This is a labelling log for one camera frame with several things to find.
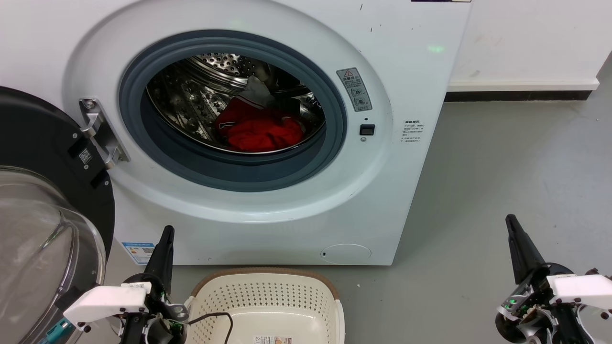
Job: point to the black baseboard strip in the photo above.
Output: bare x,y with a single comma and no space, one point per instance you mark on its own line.
516,95

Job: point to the red white varsity jacket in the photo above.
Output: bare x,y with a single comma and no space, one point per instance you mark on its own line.
263,134

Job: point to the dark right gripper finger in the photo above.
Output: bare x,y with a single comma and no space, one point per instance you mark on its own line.
523,253

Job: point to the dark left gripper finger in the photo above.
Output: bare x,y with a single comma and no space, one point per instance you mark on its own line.
162,260

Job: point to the blue white energy label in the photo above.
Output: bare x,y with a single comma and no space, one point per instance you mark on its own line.
138,252

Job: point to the black glass washer door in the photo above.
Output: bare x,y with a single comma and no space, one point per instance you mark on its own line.
38,134

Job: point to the stainless steel washing machine drum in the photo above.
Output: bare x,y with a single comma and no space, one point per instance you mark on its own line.
191,105

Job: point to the small printed text label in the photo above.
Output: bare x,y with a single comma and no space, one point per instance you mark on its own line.
412,131

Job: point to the door QR code sticker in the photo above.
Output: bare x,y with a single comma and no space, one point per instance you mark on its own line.
85,155

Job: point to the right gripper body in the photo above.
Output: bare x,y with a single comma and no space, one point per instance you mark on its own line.
578,289

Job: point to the silver metal door hinge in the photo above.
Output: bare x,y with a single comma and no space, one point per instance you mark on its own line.
98,129

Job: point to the round filter cover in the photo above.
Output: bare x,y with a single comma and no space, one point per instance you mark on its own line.
346,254

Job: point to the cream perforated laundry basket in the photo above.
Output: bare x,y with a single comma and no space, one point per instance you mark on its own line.
267,296

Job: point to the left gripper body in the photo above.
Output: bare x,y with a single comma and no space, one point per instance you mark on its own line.
107,301

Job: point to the grey rubber door gasket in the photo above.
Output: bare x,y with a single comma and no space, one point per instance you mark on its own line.
229,174

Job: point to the white front-load washing machine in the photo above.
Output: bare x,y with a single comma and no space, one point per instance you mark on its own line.
382,191

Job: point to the grey warning sticker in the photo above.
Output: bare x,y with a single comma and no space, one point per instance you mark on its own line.
354,90

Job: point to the black door latch socket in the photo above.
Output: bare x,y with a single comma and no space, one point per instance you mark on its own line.
367,130

